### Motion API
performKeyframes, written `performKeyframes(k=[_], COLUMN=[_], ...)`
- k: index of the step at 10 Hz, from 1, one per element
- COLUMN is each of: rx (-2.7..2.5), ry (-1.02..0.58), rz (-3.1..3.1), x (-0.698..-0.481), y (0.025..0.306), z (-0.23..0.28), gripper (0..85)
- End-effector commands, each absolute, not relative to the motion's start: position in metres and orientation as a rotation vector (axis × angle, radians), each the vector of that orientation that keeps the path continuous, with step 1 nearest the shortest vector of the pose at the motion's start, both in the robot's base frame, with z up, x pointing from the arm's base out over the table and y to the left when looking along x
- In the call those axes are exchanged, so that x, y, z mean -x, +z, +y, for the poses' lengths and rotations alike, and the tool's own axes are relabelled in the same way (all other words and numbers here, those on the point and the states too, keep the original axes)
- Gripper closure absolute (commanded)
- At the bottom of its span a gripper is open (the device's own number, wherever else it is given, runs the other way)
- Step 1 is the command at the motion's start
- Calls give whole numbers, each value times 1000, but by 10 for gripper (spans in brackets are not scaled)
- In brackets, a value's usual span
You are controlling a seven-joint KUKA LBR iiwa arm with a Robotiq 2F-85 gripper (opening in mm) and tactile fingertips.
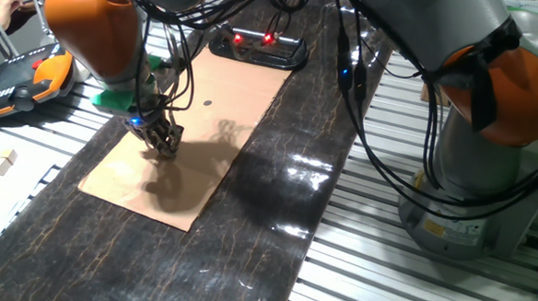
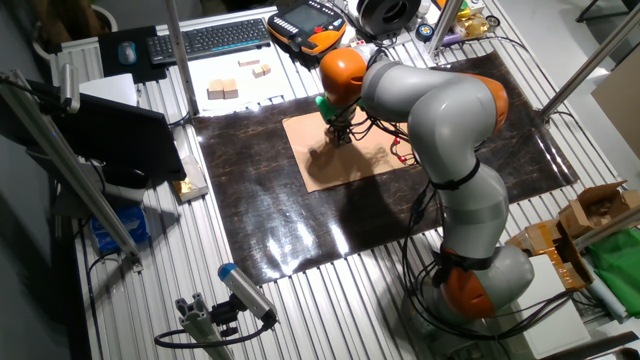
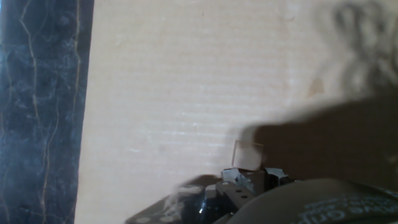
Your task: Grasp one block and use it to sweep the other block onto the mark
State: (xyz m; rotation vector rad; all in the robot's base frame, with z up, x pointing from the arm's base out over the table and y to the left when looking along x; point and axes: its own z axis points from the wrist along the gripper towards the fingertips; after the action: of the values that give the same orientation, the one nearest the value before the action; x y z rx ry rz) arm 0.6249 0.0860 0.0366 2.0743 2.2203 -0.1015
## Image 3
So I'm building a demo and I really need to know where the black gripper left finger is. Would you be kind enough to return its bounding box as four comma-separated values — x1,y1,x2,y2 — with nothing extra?
214,167,257,210

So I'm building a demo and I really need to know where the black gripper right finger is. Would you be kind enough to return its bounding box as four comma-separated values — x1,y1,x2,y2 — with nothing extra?
264,167,293,190

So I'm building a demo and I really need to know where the brown cardboard sheet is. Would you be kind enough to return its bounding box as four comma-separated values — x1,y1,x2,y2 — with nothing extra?
73,0,398,224

